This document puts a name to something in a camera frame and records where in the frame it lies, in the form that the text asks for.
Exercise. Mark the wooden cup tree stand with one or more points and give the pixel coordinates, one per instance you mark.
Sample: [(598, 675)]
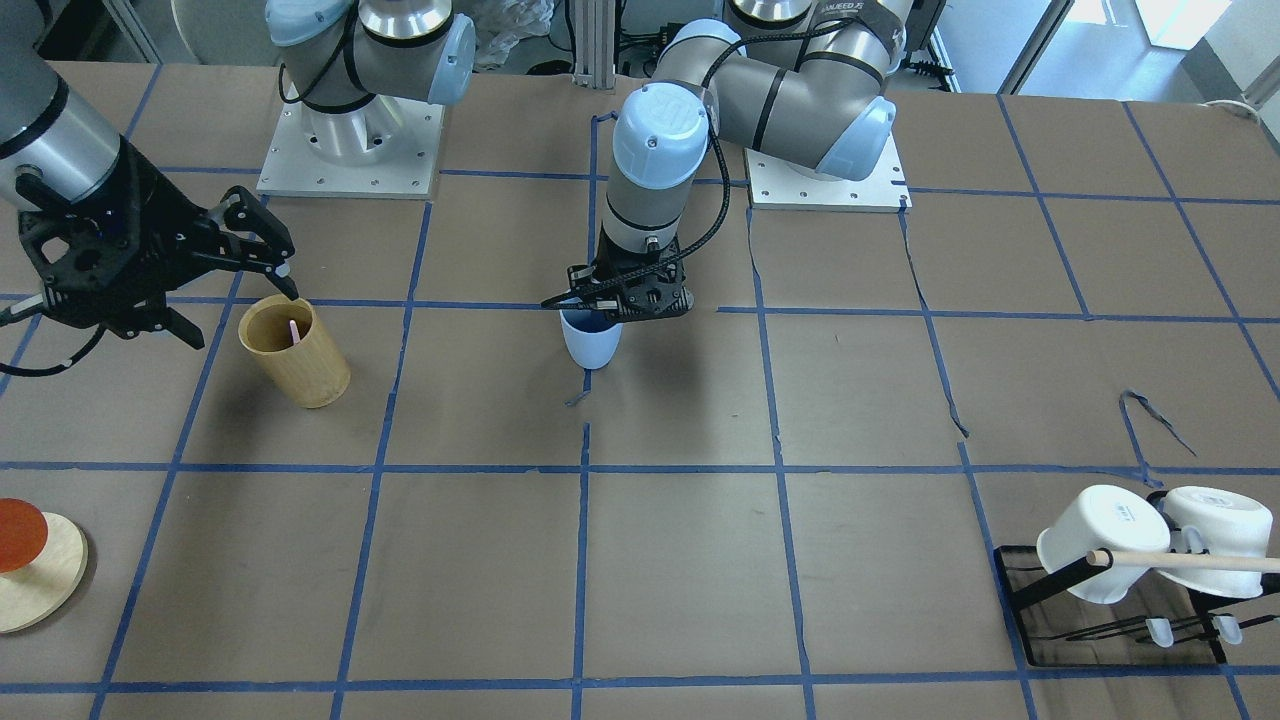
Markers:
[(33, 593)]

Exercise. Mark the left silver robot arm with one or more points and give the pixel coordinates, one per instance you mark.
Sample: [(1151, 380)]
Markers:
[(801, 81)]

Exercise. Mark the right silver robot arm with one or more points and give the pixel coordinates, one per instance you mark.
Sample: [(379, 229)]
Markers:
[(48, 126)]

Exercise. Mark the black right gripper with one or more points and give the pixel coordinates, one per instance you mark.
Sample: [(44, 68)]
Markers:
[(150, 215)]

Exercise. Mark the white mug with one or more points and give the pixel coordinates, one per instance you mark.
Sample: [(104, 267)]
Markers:
[(1228, 524), (1102, 516)]

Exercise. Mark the bamboo cylinder holder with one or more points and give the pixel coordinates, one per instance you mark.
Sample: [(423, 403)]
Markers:
[(314, 373)]

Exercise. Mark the wooden rack handle rod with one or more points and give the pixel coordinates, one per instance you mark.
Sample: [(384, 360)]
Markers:
[(1104, 558)]

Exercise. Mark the light blue plastic cup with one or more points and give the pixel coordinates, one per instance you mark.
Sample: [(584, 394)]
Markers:
[(590, 336)]

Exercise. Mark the black wire mug rack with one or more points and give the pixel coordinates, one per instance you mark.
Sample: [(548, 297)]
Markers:
[(1081, 615)]

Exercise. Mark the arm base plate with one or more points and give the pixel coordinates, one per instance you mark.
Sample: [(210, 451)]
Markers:
[(780, 185), (387, 150)]

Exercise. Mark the white mug near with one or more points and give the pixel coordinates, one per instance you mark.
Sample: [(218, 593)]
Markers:
[(1102, 516)]

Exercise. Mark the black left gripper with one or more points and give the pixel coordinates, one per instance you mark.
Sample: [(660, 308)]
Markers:
[(607, 267)]

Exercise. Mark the white mug far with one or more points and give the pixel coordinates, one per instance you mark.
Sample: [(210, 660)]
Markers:
[(1228, 524)]

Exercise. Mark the aluminium frame post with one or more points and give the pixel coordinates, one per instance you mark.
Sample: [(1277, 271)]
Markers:
[(594, 27)]

